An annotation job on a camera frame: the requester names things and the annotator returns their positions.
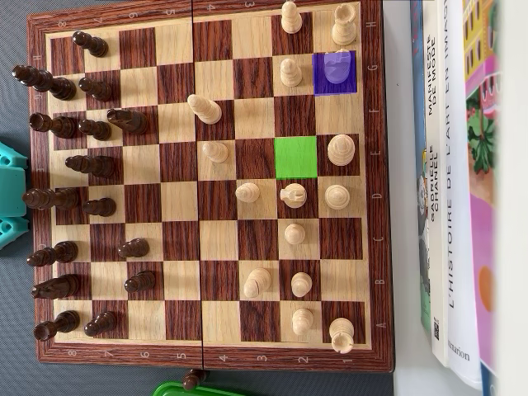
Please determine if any light wooden knight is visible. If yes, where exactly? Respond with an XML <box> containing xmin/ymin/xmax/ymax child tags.
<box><xmin>323</xmin><ymin>49</ymin><xmax>352</xmax><ymax>85</ymax></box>
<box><xmin>279</xmin><ymin>182</ymin><xmax>308</xmax><ymax>209</ymax></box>

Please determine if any light wooden pawn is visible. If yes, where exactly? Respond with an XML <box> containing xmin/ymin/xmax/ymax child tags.
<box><xmin>280</xmin><ymin>58</ymin><xmax>304</xmax><ymax>87</ymax></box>
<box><xmin>290</xmin><ymin>271</ymin><xmax>314</xmax><ymax>297</ymax></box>
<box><xmin>201</xmin><ymin>140</ymin><xmax>229</xmax><ymax>164</ymax></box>
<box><xmin>284</xmin><ymin>223</ymin><xmax>306</xmax><ymax>246</ymax></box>
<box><xmin>281</xmin><ymin>0</ymin><xmax>301</xmax><ymax>35</ymax></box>
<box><xmin>291</xmin><ymin>308</ymin><xmax>314</xmax><ymax>336</ymax></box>
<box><xmin>235</xmin><ymin>181</ymin><xmax>261</xmax><ymax>204</ymax></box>

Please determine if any folding wooden chessboard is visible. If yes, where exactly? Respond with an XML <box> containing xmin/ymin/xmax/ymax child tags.
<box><xmin>25</xmin><ymin>0</ymin><xmax>396</xmax><ymax>375</ymax></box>

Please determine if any light wooden bishop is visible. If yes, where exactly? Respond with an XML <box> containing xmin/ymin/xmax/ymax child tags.
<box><xmin>186</xmin><ymin>93</ymin><xmax>223</xmax><ymax>125</ymax></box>
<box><xmin>243</xmin><ymin>266</ymin><xmax>272</xmax><ymax>299</ymax></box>

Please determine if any white queen right side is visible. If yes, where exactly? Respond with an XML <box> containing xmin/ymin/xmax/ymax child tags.
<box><xmin>327</xmin><ymin>134</ymin><xmax>356</xmax><ymax>167</ymax></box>

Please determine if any dark wooden pawn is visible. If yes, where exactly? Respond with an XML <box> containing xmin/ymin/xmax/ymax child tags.
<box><xmin>83</xmin><ymin>310</ymin><xmax>118</xmax><ymax>337</ymax></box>
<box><xmin>124</xmin><ymin>270</ymin><xmax>157</xmax><ymax>295</ymax></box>
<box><xmin>82</xmin><ymin>197</ymin><xmax>118</xmax><ymax>218</ymax></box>
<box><xmin>181</xmin><ymin>369</ymin><xmax>210</xmax><ymax>391</ymax></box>
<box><xmin>78</xmin><ymin>76</ymin><xmax>115</xmax><ymax>103</ymax></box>
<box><xmin>72</xmin><ymin>31</ymin><xmax>110</xmax><ymax>58</ymax></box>
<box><xmin>78</xmin><ymin>118</ymin><xmax>112</xmax><ymax>141</ymax></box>
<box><xmin>117</xmin><ymin>238</ymin><xmax>151</xmax><ymax>260</ymax></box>

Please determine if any dark wooden knight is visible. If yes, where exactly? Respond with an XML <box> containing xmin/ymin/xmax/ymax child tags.
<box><xmin>106</xmin><ymin>107</ymin><xmax>149</xmax><ymax>135</ymax></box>
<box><xmin>31</xmin><ymin>273</ymin><xmax>81</xmax><ymax>300</ymax></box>

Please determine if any light wooden rook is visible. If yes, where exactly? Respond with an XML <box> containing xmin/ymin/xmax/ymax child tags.
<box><xmin>328</xmin><ymin>317</ymin><xmax>356</xmax><ymax>355</ymax></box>
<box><xmin>332</xmin><ymin>2</ymin><xmax>358</xmax><ymax>46</ymax></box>

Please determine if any white Gabrielle Chanel book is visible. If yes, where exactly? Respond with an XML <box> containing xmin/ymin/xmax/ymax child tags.
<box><xmin>422</xmin><ymin>0</ymin><xmax>449</xmax><ymax>368</ymax></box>

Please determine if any blue box with red lettering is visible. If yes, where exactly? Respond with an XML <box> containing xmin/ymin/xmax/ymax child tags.
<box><xmin>409</xmin><ymin>0</ymin><xmax>433</xmax><ymax>331</ymax></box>

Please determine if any green plastic container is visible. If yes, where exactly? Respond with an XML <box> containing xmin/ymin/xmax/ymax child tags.
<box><xmin>152</xmin><ymin>381</ymin><xmax>248</xmax><ymax>396</ymax></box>

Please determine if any dark wooden rook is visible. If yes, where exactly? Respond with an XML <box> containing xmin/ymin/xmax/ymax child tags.
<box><xmin>29</xmin><ymin>112</ymin><xmax>80</xmax><ymax>139</ymax></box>
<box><xmin>33</xmin><ymin>310</ymin><xmax>82</xmax><ymax>342</ymax></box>

